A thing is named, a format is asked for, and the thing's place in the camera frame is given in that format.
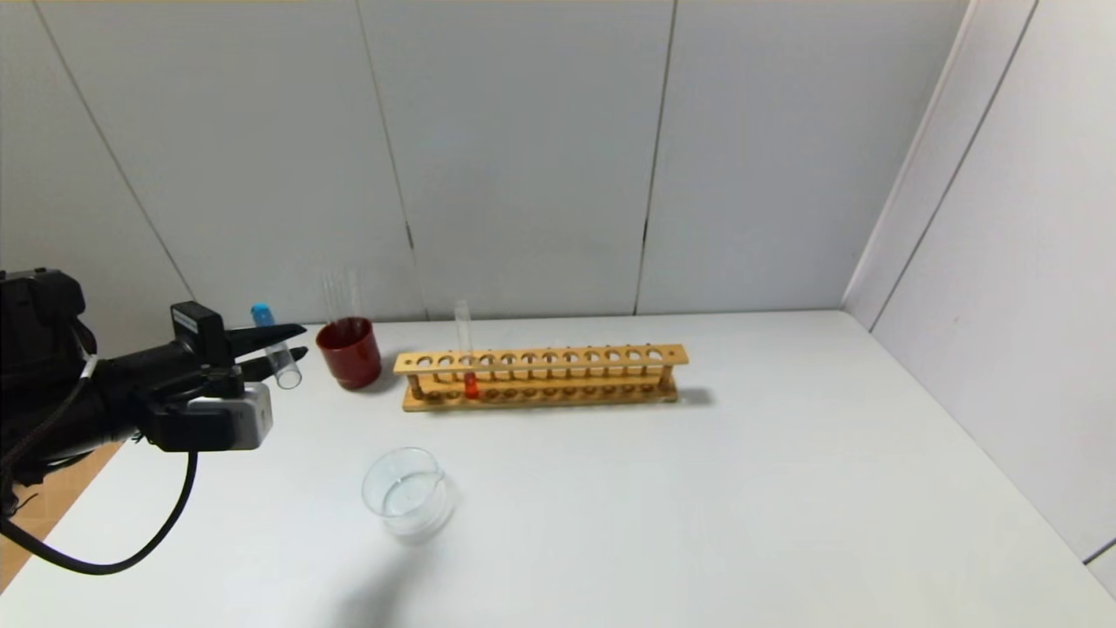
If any dark red plastic cup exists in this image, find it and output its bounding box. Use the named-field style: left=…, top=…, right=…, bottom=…
left=316, top=317, right=383, bottom=391

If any test tube with red pigment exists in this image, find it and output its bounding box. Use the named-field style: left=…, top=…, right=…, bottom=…
left=454, top=301, right=480, bottom=400

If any test tube with blue pigment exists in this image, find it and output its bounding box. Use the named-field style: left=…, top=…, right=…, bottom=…
left=251, top=303, right=303, bottom=391

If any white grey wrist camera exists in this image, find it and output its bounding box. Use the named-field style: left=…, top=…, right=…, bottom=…
left=139, top=382, right=274, bottom=453

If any wooden test tube rack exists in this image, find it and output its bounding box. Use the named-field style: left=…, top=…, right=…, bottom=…
left=394, top=344, right=690, bottom=413

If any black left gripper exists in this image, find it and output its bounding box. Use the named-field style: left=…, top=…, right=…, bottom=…
left=94, top=300, right=310, bottom=406

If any clear glass beaker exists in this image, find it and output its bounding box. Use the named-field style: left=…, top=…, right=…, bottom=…
left=362, top=447, right=457, bottom=537

